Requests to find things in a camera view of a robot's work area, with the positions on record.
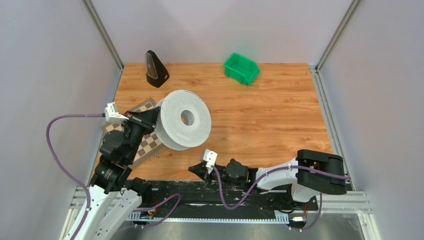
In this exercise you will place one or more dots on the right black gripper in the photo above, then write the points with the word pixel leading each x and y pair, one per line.
pixel 202 171

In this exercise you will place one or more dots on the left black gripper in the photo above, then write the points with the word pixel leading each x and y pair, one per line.
pixel 148 117

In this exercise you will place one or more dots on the grey perforated cable spool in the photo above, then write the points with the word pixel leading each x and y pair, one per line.
pixel 184 120

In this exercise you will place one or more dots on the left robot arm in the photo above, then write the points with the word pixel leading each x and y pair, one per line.
pixel 118 151

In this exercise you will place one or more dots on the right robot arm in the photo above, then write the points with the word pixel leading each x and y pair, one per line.
pixel 308 174

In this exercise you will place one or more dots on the wooden chessboard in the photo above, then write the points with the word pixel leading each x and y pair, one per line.
pixel 150 143

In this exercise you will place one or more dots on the black metronome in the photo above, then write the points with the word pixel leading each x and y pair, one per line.
pixel 156 73

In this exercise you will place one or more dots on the green plastic bin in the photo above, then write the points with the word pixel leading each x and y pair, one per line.
pixel 241 69

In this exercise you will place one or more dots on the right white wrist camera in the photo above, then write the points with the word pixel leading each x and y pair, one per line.
pixel 209 157

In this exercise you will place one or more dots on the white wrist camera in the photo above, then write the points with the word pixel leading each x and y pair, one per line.
pixel 112 114
pixel 209 157

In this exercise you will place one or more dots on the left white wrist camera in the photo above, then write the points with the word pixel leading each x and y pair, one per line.
pixel 112 114

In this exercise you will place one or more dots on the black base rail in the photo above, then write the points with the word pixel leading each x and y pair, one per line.
pixel 202 201

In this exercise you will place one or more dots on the left aluminium frame post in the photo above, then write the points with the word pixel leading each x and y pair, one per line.
pixel 95 17

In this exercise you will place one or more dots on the aluminium frame post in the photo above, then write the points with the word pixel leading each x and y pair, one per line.
pixel 351 10
pixel 95 17

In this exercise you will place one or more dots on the right aluminium frame post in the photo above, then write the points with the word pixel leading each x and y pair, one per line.
pixel 351 10

